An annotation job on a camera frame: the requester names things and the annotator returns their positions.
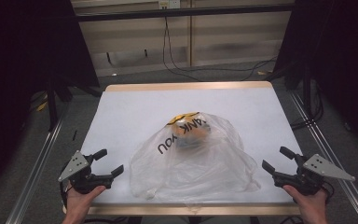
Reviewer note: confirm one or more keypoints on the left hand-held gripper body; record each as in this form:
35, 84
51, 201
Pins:
74, 166

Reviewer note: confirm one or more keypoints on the yellow floor tape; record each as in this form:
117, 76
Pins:
42, 106

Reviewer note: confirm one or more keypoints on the person's right hand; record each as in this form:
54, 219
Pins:
312, 205

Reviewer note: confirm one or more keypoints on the black stand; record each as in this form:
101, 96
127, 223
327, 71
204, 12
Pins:
52, 109
306, 93

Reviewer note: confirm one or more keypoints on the clear printed plastic bag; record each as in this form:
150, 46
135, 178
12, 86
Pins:
199, 174

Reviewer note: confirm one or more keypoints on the orange juice bottle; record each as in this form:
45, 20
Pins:
201, 134
176, 132

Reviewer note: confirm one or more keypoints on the black curtain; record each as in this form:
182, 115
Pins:
345, 62
18, 62

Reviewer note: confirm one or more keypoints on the wooden table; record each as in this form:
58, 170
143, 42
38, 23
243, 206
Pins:
186, 85

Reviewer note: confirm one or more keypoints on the white wall socket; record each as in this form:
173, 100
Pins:
169, 3

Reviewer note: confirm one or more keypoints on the metal floor rail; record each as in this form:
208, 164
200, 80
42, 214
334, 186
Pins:
332, 155
34, 174

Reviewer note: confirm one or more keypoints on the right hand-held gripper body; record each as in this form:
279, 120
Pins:
320, 168

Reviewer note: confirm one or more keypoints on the person's left hand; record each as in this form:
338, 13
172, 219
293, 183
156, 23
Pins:
79, 202

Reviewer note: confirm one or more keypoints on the small black floor object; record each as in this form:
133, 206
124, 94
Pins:
74, 134

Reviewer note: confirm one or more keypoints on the pale blue table mat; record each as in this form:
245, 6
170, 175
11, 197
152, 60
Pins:
130, 109

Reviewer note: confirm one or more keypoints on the black horizontal bar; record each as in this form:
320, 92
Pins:
183, 12

